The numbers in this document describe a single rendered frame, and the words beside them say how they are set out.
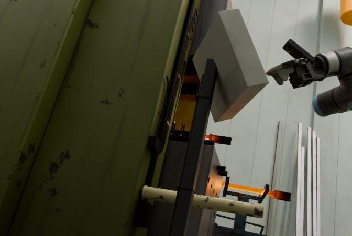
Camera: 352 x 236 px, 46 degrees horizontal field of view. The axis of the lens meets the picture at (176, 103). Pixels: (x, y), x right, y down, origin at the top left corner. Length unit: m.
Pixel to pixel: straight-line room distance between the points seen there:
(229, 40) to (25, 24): 0.98
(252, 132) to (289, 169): 0.73
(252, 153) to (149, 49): 4.43
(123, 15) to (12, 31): 0.49
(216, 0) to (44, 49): 0.91
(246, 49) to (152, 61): 0.50
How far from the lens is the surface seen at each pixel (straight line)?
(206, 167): 1.79
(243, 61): 1.34
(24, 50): 1.88
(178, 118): 2.33
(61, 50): 1.81
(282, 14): 7.30
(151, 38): 1.80
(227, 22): 1.39
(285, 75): 1.44
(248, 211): 1.49
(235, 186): 2.39
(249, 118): 6.22
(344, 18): 6.89
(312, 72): 1.48
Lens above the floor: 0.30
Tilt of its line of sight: 24 degrees up
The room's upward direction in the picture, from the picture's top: 13 degrees clockwise
